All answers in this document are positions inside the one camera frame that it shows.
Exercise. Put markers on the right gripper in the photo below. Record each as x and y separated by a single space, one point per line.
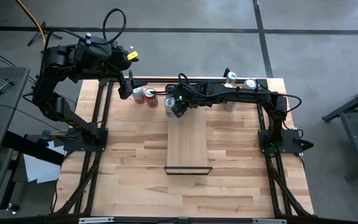
191 93

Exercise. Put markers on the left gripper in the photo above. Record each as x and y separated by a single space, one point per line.
121 59

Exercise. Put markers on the red Fanta can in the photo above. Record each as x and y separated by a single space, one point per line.
151 99

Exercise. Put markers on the white palm-print tall can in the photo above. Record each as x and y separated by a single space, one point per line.
170 88

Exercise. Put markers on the silver and blue tall can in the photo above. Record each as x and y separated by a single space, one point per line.
231 77
230 107
169 109

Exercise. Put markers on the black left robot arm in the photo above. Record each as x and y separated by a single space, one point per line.
61 59

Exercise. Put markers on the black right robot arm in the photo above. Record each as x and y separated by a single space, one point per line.
244 93

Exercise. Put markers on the yellow tag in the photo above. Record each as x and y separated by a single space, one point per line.
132 56

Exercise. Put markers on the black tripod stand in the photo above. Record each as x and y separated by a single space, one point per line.
43 28

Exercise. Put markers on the black metal beam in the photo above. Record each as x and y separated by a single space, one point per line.
33 149

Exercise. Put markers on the white paper sheets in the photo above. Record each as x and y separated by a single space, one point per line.
39 169

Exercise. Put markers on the black caster wheel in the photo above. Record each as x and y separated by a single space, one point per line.
12 207

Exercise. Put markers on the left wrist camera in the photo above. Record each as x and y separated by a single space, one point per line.
125 90

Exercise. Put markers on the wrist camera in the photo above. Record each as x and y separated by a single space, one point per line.
125 90
179 109

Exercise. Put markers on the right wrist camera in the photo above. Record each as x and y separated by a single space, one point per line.
179 109

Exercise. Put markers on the black post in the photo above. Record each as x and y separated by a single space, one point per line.
226 72

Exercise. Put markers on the wooden shelf black metal frame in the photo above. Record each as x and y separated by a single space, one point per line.
186 140

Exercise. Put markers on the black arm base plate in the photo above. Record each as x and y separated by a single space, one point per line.
292 148
73 146

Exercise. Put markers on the black aluminium rig frame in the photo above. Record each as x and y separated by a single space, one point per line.
154 221

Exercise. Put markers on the silver metal bracket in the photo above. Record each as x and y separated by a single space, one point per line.
269 221
95 220

